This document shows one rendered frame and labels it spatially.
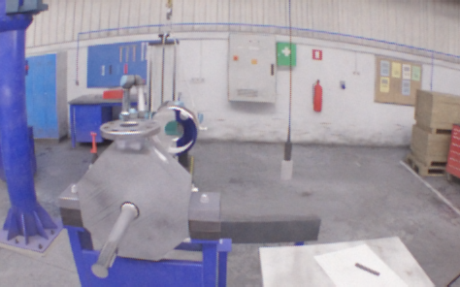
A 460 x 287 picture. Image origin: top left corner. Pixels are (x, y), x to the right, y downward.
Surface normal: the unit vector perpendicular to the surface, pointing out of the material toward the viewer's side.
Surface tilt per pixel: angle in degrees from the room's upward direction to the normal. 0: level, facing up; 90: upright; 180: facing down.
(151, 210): 90
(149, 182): 90
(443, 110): 90
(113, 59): 90
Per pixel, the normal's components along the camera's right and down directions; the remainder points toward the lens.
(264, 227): -0.02, 0.27
